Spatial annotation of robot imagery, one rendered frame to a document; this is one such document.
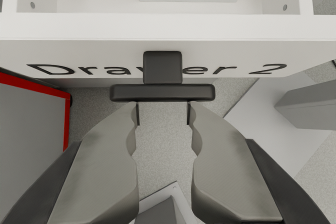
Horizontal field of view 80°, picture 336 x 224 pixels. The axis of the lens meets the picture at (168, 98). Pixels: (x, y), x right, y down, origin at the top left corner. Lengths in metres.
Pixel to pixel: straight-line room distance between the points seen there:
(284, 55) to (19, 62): 0.21
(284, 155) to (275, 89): 0.34
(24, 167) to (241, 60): 0.73
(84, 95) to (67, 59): 0.95
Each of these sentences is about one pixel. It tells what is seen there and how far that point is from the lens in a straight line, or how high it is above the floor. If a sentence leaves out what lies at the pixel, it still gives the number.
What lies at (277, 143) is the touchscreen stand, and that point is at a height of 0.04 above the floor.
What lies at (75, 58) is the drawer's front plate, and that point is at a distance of 0.18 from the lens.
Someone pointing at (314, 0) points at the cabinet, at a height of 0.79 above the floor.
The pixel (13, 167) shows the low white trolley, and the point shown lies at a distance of 0.76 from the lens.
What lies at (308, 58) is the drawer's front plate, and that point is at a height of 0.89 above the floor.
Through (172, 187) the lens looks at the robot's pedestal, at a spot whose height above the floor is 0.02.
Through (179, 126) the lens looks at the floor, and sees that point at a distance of 1.05.
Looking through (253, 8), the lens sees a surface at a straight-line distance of 0.27.
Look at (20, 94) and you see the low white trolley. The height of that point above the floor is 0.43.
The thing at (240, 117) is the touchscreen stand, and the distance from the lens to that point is 1.09.
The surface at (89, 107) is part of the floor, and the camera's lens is 1.11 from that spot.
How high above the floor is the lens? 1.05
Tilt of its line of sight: 83 degrees down
